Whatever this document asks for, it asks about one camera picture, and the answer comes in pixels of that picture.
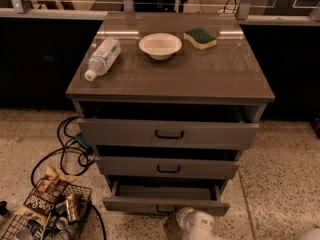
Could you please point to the grey drawer cabinet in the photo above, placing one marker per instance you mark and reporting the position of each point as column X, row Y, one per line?
column 223, row 83

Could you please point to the black wire basket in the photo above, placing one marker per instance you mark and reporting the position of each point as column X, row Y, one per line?
column 57, row 226

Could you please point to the small dark floor object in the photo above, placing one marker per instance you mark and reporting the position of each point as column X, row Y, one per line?
column 3, row 209

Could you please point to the brown snack bag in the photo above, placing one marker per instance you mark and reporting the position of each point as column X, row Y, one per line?
column 45, row 195

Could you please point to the grey drawer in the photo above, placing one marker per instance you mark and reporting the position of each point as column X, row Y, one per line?
column 170, row 134
column 164, row 200
column 160, row 167

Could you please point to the grey middle drawer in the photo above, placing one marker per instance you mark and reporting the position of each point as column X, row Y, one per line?
column 160, row 167

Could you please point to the grey top drawer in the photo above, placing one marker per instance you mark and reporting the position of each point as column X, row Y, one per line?
column 170, row 134

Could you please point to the blue plug box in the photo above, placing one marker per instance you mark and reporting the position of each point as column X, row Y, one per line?
column 81, row 141

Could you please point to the grey bottom drawer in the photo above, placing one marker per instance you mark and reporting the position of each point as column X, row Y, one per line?
column 164, row 200

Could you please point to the green yellow sponge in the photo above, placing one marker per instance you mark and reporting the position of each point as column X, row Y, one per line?
column 199, row 38

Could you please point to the copper drink can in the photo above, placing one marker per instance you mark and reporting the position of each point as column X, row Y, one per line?
column 72, row 208

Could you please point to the clear plastic water bottle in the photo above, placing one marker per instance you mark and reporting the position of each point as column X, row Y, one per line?
column 103, row 58

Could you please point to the white bowl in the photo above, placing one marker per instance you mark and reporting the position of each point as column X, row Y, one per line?
column 160, row 46

